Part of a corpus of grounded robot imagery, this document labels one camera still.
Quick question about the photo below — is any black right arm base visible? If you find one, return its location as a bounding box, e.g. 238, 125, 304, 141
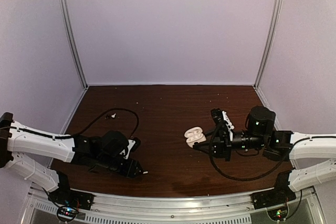
251, 170, 297, 222

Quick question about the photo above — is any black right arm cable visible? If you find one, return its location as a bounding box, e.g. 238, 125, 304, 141
209, 124, 297, 182

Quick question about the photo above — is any left aluminium corner post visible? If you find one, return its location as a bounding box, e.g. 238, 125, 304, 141
59, 0, 89, 90

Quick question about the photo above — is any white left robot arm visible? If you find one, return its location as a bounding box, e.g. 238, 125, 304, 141
1, 112, 145, 205

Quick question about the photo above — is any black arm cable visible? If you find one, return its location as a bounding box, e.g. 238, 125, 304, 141
52, 108, 140, 143
209, 124, 297, 182

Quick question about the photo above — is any aluminium corner post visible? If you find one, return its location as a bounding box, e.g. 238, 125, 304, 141
59, 0, 89, 90
254, 0, 284, 90

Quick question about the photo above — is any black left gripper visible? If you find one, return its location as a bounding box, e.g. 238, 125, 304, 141
97, 154, 144, 178

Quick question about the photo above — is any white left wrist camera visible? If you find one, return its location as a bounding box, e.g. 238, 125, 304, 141
120, 138, 141, 159

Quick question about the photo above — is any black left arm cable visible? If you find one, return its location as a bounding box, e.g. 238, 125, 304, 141
52, 108, 140, 143

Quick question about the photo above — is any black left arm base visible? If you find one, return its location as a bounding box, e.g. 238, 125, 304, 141
45, 172, 94, 223

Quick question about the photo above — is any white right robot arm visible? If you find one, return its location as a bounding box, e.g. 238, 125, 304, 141
184, 106, 335, 204

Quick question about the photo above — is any aluminium front table rail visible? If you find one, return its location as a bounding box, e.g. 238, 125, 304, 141
20, 179, 326, 224

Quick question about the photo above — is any right aluminium corner post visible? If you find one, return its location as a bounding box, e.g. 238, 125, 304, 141
254, 0, 284, 90

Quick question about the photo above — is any white earbud charging case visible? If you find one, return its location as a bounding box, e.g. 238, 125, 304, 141
184, 126, 206, 148

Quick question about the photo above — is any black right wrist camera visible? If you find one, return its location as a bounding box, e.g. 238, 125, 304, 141
211, 108, 235, 141

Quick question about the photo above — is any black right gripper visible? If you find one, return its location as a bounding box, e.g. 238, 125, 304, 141
193, 127, 266, 163

